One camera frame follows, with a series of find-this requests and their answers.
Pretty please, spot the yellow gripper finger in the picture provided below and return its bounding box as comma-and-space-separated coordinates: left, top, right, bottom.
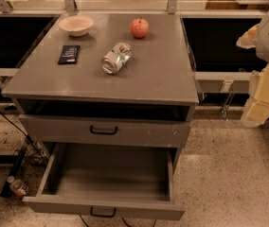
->
241, 63, 269, 128
236, 24, 259, 49

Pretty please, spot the grey drawer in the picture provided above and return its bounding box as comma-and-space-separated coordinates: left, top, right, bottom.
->
19, 114, 190, 148
24, 144, 185, 220

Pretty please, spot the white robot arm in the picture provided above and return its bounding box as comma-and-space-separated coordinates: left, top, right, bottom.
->
236, 10, 269, 128

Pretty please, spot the grey drawer cabinet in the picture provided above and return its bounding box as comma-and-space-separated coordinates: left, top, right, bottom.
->
1, 12, 200, 168

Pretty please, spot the grey top drawer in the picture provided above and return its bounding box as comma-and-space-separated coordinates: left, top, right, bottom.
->
19, 114, 190, 148

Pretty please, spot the red apple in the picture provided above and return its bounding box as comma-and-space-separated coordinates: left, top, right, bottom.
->
130, 18, 149, 39

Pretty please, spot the silver soda can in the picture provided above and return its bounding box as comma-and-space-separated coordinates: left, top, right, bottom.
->
101, 43, 132, 75

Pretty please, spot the beige bowl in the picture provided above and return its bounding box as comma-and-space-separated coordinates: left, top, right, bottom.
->
59, 15, 94, 37

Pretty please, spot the black snack bar packet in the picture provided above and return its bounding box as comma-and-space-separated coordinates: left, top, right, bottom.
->
58, 45, 81, 64

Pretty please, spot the plastic bottle on floor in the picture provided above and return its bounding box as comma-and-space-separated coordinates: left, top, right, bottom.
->
7, 176, 29, 196

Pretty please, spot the black bar on floor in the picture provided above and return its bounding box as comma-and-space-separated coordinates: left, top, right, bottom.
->
0, 148, 26, 198

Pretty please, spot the metal railing frame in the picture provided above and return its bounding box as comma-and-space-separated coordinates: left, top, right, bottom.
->
0, 0, 269, 121

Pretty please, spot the black floor cable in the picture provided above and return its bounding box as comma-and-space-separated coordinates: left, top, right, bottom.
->
0, 99, 47, 163

